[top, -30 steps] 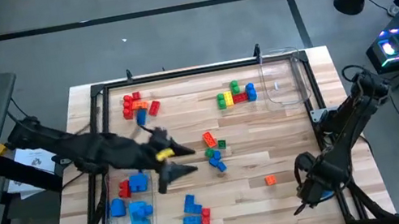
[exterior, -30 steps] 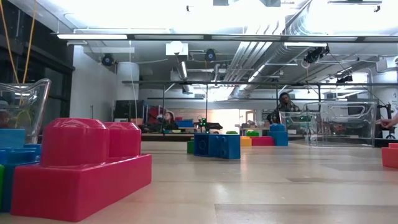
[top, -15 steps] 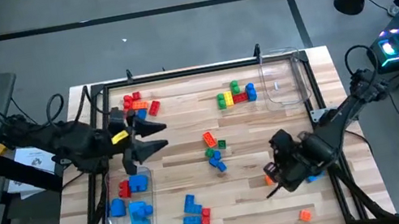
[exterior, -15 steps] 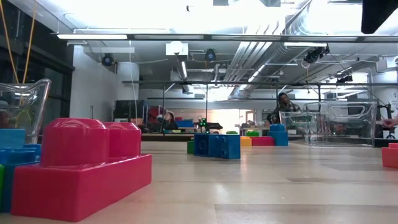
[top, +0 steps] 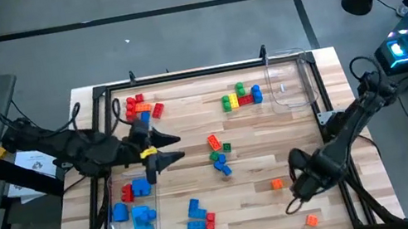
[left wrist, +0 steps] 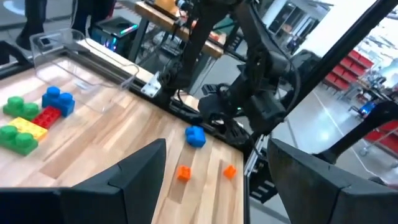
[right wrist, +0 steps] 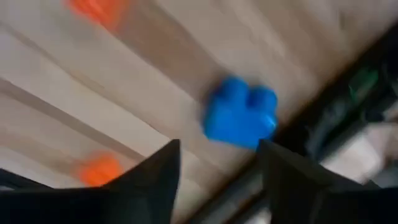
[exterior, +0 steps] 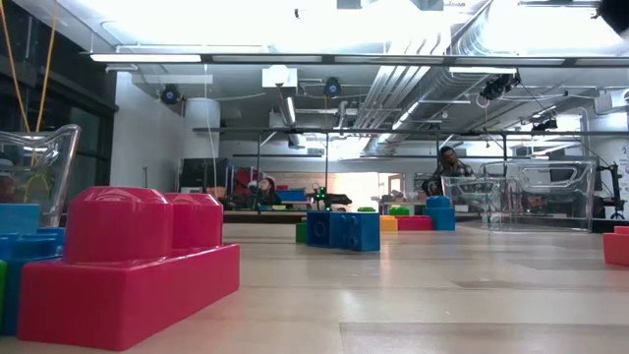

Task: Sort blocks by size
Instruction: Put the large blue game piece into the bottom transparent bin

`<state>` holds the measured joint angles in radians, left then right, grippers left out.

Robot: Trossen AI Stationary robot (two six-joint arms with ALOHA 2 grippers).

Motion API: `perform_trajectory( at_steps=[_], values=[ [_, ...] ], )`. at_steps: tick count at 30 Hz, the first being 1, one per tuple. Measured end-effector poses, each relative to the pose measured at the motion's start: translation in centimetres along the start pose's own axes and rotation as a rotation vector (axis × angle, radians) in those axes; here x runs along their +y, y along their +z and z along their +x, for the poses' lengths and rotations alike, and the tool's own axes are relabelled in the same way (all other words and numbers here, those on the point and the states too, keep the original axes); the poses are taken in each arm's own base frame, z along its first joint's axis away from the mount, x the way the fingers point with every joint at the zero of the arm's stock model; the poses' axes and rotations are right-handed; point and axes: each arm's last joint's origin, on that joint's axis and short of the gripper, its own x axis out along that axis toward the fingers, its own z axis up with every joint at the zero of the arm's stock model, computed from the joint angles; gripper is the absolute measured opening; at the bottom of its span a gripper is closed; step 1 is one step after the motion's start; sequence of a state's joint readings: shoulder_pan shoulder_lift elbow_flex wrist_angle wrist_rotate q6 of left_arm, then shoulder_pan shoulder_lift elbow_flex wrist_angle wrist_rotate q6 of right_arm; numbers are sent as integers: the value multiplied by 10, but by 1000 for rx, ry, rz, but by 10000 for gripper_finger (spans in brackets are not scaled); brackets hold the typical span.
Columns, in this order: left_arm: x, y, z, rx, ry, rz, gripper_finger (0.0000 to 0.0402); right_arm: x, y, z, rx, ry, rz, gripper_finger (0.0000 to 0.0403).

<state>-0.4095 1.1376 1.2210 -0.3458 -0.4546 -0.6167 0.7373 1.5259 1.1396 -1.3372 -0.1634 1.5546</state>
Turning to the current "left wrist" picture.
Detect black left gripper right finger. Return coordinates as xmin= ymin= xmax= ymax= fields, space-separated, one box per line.
xmin=267 ymin=138 xmax=398 ymax=224

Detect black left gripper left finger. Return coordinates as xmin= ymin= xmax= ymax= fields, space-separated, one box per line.
xmin=0 ymin=138 xmax=167 ymax=224

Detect small orange block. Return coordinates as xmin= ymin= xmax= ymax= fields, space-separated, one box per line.
xmin=176 ymin=164 xmax=192 ymax=182
xmin=223 ymin=164 xmax=238 ymax=180

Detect large blue block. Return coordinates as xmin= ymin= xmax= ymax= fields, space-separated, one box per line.
xmin=41 ymin=85 xmax=76 ymax=118
xmin=185 ymin=125 xmax=207 ymax=149

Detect red block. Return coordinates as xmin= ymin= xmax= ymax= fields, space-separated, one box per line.
xmin=31 ymin=105 xmax=62 ymax=130

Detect large green block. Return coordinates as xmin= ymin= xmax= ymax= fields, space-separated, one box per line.
xmin=2 ymin=96 xmax=41 ymax=122
xmin=0 ymin=124 xmax=39 ymax=157

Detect yellow block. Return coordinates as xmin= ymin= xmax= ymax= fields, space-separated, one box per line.
xmin=8 ymin=116 xmax=49 ymax=141

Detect red storage bins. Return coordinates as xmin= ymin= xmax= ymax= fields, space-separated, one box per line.
xmin=323 ymin=49 xmax=376 ymax=91

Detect clear plastic bin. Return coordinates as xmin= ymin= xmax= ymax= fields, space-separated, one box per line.
xmin=29 ymin=27 xmax=140 ymax=113

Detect wooden workbench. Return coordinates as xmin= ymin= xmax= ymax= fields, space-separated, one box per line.
xmin=134 ymin=1 xmax=225 ymax=60

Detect yellow cardboard box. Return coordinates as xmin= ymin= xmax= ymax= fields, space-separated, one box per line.
xmin=154 ymin=0 xmax=178 ymax=12

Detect desktop computer with lights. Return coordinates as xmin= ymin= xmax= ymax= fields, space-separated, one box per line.
xmin=90 ymin=17 xmax=139 ymax=59

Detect person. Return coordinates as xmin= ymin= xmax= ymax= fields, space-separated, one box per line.
xmin=71 ymin=0 xmax=116 ymax=35
xmin=15 ymin=0 xmax=48 ymax=51

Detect silver bracket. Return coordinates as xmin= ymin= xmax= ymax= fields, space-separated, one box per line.
xmin=141 ymin=72 xmax=162 ymax=98

